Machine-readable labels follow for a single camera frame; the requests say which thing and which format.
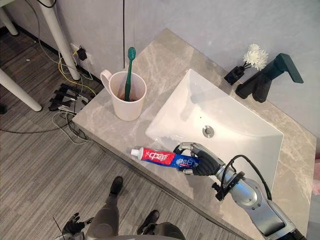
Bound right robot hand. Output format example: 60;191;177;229
172;142;226;177

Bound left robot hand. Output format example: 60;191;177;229
62;212;93;235

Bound red blue toothpaste tube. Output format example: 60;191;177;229
130;147;202;170

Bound silver sink drain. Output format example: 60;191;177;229
202;125;215;138

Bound white rectangular sink basin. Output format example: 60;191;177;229
145;68;285;191

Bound black flower holder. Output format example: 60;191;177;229
224;65;247;86

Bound dark green faucet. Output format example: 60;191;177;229
235;53;304;104

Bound pink object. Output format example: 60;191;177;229
311;154;320;196

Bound green toothbrush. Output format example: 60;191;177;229
124;46;137;102

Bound white artificial flowers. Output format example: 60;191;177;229
242;43;269;72

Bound black power strip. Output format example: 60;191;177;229
48;83;90;113

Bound white table leg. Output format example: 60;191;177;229
0;6;19;36
0;68;43;112
37;0;81;81

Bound black power adapter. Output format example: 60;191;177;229
76;45;88;62

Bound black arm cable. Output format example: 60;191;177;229
211;154;273;202

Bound grey cable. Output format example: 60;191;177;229
51;111;92;145

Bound pink handled cup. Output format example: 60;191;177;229
100;69;148;122

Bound black floor cable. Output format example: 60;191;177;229
0;119;73;134

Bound yellow cable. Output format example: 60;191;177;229
57;49;97;97

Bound white wall socket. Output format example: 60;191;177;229
69;42;94;66

